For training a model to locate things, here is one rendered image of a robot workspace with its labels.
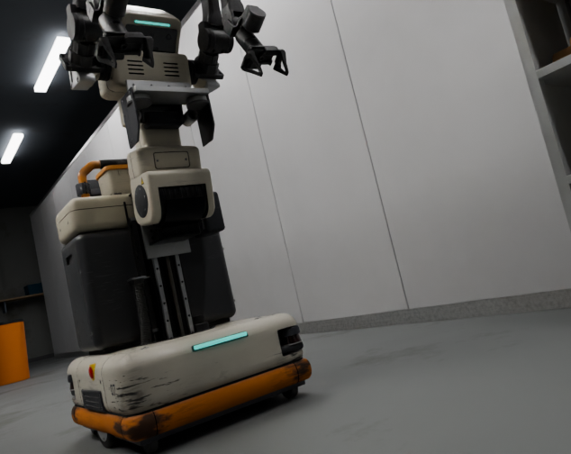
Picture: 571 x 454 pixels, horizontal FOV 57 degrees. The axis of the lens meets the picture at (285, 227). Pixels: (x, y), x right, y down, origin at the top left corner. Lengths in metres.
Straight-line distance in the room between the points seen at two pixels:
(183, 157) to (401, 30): 1.66
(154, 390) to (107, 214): 0.66
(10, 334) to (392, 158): 4.91
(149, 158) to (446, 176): 1.62
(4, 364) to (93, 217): 4.91
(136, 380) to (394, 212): 1.94
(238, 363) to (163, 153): 0.70
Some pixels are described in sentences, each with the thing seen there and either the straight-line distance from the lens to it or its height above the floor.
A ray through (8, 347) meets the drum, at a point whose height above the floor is 0.39.
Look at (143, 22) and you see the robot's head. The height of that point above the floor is 1.28.
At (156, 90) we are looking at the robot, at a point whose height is 1.03.
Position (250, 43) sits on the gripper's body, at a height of 1.11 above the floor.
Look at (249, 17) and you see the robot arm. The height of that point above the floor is 1.18.
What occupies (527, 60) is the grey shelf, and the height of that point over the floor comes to 0.94.
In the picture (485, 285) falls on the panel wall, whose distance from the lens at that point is 2.78.
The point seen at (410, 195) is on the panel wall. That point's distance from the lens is 2.98.
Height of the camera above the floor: 0.37
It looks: 6 degrees up
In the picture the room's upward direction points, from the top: 13 degrees counter-clockwise
